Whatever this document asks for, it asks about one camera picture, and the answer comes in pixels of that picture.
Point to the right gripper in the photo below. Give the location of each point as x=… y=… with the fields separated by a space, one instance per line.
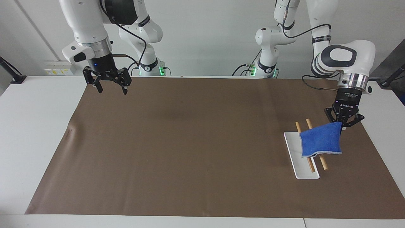
x=102 y=65

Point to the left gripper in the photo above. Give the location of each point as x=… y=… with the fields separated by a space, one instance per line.
x=348 y=101

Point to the blue towel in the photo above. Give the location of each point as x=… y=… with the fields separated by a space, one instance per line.
x=319 y=141

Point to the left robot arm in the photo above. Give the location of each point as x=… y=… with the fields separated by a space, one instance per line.
x=345 y=55

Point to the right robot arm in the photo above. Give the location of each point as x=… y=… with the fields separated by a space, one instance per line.
x=83 y=25

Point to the wooden rack rod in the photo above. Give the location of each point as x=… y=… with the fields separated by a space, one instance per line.
x=323 y=163
x=311 y=164

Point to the black stand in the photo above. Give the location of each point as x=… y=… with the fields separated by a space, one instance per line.
x=14 y=75
x=390 y=79

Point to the white wall socket strip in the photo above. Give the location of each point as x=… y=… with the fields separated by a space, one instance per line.
x=58 y=71

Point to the white rack base plate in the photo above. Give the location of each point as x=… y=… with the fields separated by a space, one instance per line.
x=292 y=148

